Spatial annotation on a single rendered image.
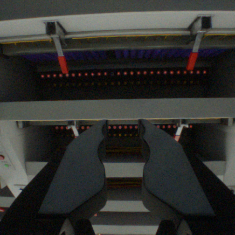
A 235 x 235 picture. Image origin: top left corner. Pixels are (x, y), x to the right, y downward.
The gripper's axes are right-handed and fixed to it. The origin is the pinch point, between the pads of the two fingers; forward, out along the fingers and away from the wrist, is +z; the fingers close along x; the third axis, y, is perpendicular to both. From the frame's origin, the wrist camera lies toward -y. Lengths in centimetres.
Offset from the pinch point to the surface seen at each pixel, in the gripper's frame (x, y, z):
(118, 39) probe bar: -0.8, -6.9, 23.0
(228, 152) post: 30.3, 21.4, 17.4
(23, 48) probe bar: -22.8, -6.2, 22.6
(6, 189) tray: -55, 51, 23
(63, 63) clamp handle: -12.2, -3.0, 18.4
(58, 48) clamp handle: -12.3, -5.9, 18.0
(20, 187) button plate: -35, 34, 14
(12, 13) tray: -18.7, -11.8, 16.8
